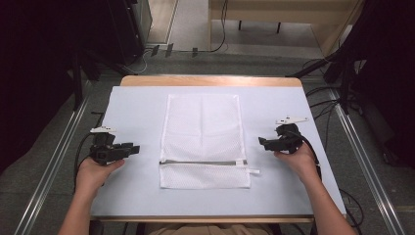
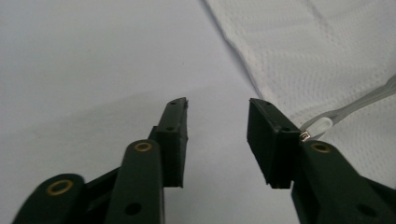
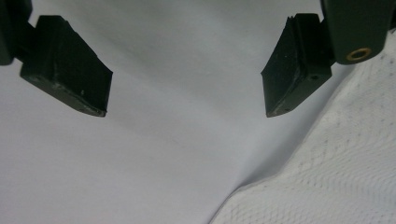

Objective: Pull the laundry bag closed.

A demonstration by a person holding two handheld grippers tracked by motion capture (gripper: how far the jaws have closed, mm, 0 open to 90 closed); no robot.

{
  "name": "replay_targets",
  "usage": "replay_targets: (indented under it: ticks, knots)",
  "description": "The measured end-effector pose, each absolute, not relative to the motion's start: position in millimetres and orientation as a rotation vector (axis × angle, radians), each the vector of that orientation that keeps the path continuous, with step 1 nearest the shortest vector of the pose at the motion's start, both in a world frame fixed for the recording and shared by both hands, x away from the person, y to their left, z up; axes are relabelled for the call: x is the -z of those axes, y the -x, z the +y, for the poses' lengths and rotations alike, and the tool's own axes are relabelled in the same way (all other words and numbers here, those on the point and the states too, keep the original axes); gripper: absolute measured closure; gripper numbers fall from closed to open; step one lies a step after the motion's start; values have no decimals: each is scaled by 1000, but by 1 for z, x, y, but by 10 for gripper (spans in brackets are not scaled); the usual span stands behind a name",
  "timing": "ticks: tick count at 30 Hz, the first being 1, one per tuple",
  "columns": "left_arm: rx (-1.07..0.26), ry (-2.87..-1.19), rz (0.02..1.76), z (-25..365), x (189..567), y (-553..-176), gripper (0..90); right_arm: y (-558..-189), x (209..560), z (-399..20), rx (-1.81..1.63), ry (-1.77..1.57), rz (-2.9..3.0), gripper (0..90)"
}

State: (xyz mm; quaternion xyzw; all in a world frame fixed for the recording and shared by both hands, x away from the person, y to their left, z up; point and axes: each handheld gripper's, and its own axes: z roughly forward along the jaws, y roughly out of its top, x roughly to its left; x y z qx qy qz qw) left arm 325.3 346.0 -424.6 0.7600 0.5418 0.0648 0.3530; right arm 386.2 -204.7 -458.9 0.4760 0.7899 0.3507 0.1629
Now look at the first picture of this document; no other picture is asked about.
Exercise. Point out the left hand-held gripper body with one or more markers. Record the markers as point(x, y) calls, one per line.
point(103, 152)

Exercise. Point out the person's right hand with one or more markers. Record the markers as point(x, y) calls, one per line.
point(299, 161)

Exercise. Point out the person's left hand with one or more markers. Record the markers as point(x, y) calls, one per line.
point(95, 173)

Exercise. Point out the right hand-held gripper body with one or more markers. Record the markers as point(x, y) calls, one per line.
point(288, 138)

